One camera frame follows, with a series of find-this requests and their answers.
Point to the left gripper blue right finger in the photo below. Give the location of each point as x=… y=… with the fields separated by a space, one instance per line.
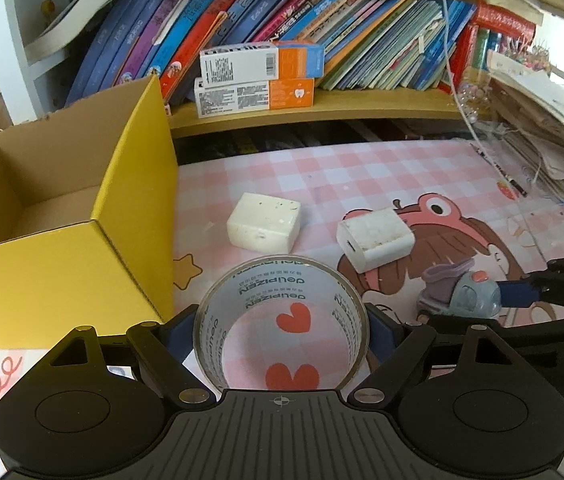
x=385 y=335

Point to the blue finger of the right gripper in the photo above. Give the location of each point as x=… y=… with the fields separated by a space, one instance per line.
x=517 y=294

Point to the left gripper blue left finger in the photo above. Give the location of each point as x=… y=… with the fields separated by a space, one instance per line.
x=176 y=335

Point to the small purple blue toy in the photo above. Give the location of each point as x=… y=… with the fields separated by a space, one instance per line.
x=457 y=289

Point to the white charger block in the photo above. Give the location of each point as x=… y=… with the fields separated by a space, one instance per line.
x=370 y=239

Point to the clear packing tape roll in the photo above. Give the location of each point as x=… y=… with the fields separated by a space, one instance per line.
x=281 y=323

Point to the white foam cube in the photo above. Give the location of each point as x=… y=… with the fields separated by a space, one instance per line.
x=265 y=224

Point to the black pen on mat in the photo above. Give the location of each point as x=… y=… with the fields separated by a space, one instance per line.
x=512 y=182

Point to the yellow cardboard box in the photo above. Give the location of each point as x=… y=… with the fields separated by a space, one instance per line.
x=87 y=218

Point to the stack of papers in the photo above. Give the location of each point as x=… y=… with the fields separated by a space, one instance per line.
x=533 y=107

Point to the lower orange white toothpaste box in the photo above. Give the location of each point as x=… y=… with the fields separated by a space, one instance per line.
x=280 y=94

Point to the orange white toothpaste box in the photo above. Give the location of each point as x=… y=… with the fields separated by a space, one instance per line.
x=280 y=94
x=261 y=61

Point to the upper orange white toothpaste box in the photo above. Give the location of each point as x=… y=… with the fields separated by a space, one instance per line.
x=261 y=61

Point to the row of leaning books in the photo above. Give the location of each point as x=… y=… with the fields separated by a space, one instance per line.
x=368 y=44

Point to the thick white lying book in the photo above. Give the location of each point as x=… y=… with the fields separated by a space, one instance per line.
x=64 y=29

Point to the white bookshelf frame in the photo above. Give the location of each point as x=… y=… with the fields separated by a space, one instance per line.
x=31 y=90

